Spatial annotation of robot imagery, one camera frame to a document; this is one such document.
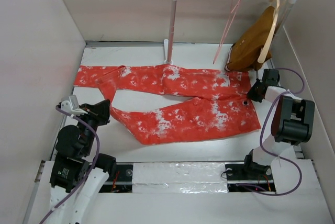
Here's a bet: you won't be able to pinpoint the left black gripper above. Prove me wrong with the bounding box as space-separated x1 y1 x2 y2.
73 98 111 154

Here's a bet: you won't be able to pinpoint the red white patterned trousers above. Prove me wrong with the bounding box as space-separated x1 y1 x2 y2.
74 64 262 146

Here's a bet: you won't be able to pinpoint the pink wire hanger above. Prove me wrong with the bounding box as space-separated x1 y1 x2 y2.
213 0 241 64

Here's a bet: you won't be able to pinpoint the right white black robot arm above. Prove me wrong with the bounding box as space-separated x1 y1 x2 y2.
242 69 315 179

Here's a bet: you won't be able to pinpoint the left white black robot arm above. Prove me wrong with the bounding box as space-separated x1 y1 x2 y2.
41 95 117 223

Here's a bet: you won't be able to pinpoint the brown trousers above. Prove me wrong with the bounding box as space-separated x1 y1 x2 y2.
225 6 274 72

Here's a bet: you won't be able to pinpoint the beige wooden hanger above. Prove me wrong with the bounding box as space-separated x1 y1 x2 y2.
257 0 288 64

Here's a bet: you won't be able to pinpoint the silver tape strip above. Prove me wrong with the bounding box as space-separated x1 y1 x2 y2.
132 162 228 194

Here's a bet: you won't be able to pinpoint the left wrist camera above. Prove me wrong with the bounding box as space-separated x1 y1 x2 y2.
60 95 82 116

